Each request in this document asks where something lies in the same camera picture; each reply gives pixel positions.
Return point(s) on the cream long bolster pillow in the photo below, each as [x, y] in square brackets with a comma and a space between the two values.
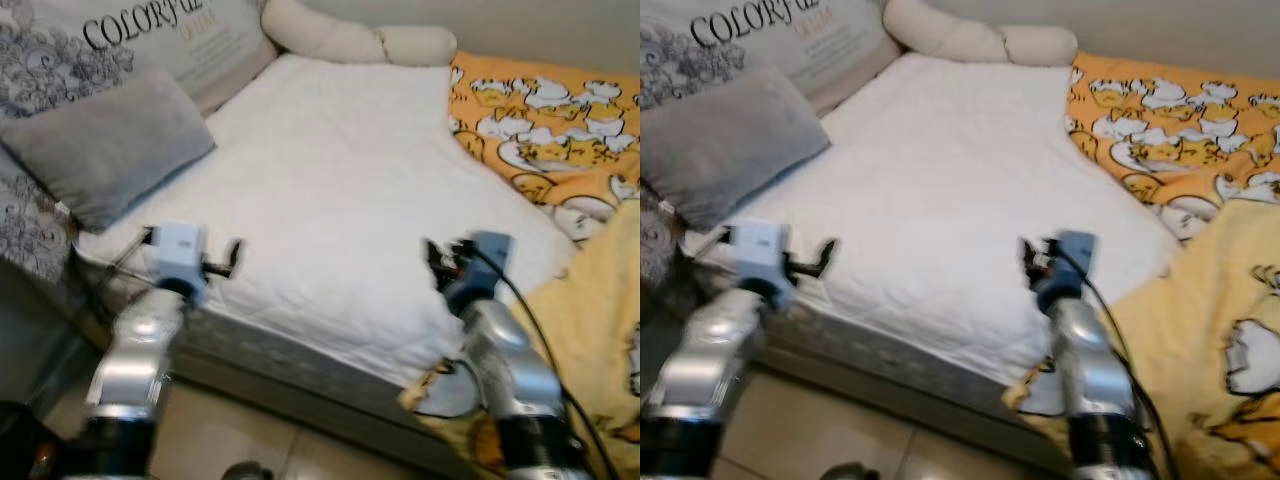
[950, 38]
[340, 40]

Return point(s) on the grey plush pillow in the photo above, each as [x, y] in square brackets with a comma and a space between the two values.
[730, 145]
[100, 150]

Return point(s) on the printed grey headboard cushion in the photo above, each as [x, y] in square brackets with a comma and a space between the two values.
[780, 35]
[160, 40]

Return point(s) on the grey patterned mattress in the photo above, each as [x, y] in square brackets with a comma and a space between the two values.
[900, 355]
[280, 355]

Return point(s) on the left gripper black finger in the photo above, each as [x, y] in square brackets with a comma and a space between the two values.
[234, 258]
[825, 258]

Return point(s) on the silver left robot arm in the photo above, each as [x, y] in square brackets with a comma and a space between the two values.
[720, 350]
[135, 350]

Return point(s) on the grey robot foot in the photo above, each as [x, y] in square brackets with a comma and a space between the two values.
[242, 472]
[840, 472]

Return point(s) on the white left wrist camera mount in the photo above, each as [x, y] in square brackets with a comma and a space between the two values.
[758, 250]
[180, 250]

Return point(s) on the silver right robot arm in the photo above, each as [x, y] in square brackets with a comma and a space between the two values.
[510, 355]
[1090, 360]

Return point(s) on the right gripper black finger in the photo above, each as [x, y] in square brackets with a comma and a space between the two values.
[433, 256]
[1027, 256]

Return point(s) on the yellow cartoon egg blanket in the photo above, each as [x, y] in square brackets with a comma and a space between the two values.
[1160, 120]
[540, 120]

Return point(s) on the white quilted mattress cover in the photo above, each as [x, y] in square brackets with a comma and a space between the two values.
[950, 180]
[330, 180]

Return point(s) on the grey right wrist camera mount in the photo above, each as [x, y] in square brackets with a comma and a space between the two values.
[1075, 250]
[490, 255]

